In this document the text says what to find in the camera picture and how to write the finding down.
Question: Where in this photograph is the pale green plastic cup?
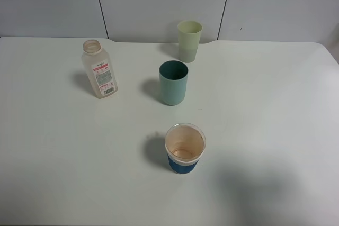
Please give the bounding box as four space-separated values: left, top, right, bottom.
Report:
177 21 203 63

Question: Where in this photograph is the teal plastic cup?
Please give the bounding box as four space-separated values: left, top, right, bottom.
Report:
159 60 189 106

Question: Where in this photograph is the clear plastic drink bottle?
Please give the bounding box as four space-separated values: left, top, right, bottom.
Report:
81 40 118 99

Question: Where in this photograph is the paper cup with blue sleeve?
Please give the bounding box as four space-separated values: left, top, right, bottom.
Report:
164 123 206 174

